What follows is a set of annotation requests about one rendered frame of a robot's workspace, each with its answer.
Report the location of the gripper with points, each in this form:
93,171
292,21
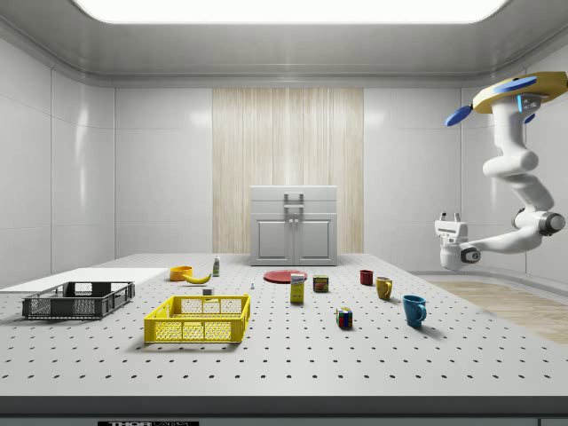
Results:
450,229

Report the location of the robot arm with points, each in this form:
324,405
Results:
510,133

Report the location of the blue mug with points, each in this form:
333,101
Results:
412,310

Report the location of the yellow mug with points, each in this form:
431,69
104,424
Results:
382,288

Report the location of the red mug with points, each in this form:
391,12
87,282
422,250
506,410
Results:
365,278

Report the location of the puzzle cube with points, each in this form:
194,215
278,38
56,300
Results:
344,318

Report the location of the flat-sided can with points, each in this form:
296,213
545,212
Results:
320,284

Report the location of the white cabinet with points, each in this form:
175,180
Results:
293,222

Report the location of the yellow and white box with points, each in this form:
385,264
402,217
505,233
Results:
297,290

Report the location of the red plate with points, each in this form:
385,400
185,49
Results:
279,277

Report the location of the small white bottle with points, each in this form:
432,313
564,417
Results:
216,267

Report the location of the grey cube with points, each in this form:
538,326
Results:
207,291

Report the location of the banana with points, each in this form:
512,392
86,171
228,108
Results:
197,280

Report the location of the yellow bowl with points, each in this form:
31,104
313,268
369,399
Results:
178,274

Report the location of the yellow basket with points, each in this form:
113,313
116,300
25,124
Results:
195,336

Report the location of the dark grey basket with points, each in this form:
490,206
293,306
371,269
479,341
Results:
113,299

